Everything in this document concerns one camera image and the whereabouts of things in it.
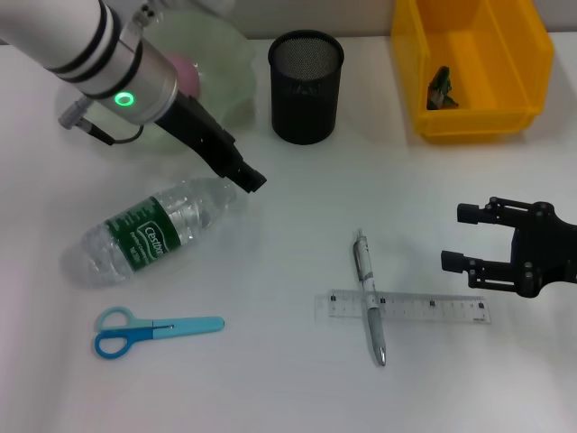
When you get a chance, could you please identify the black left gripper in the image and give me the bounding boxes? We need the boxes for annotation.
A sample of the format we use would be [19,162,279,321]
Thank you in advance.
[152,89,268,194]

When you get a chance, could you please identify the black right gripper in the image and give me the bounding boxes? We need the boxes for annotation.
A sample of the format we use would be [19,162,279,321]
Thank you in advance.
[440,196,577,299]

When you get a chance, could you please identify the clear water bottle green label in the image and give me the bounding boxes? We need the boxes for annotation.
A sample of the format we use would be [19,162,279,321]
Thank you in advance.
[60,177,249,288]

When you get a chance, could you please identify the pink peach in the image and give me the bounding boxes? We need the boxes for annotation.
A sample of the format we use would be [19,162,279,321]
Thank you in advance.
[164,51,202,98]

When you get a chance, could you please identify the silver ballpoint pen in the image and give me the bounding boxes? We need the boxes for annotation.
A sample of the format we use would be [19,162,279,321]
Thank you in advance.
[352,228,389,367]

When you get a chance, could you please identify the green plastic wrapper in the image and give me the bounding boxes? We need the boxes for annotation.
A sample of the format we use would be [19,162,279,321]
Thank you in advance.
[426,65,461,111]

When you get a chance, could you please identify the blue scissors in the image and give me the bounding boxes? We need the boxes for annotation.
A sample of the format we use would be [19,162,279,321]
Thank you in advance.
[94,305,225,361]

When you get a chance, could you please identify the clear plastic ruler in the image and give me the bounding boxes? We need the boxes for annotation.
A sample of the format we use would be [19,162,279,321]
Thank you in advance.
[314,289,492,325]

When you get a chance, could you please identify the black mesh pen holder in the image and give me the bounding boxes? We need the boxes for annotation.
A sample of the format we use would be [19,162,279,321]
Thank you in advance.
[267,30,346,146]

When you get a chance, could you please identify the pale green glass fruit plate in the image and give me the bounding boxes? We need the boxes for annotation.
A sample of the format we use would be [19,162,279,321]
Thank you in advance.
[56,11,258,154]

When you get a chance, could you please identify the yellow plastic bin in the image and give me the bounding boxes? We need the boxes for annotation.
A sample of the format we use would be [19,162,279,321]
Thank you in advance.
[389,0,555,144]

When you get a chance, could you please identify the left gripper cable with plug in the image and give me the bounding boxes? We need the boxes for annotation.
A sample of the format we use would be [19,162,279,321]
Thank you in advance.
[58,98,145,146]

